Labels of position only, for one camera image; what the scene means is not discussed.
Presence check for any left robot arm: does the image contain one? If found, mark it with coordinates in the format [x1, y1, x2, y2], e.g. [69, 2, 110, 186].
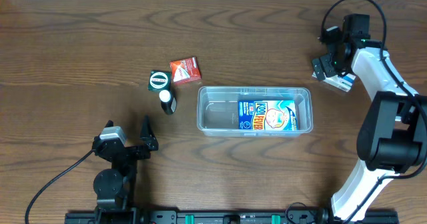
[92, 116, 159, 224]

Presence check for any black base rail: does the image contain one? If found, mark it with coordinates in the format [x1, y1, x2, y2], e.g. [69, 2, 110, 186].
[65, 202, 400, 224]

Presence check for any blue Kool Fever box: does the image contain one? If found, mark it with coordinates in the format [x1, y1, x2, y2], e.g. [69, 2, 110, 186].
[238, 100, 298, 131]

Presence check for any clear plastic container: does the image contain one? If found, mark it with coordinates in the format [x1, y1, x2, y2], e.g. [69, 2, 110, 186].
[197, 86, 314, 137]

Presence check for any green Zam-Buk box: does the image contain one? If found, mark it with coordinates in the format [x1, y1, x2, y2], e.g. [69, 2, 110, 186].
[147, 70, 171, 92]

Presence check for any black bottle white cap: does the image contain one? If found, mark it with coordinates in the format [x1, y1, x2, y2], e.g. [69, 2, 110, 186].
[159, 90, 177, 115]

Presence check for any red Panadol box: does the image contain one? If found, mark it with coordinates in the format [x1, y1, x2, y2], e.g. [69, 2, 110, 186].
[169, 57, 201, 85]

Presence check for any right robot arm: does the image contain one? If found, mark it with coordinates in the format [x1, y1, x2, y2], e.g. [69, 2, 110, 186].
[314, 30, 426, 223]

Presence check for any white Panadol box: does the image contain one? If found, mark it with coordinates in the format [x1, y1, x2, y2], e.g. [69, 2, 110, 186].
[323, 74, 356, 92]

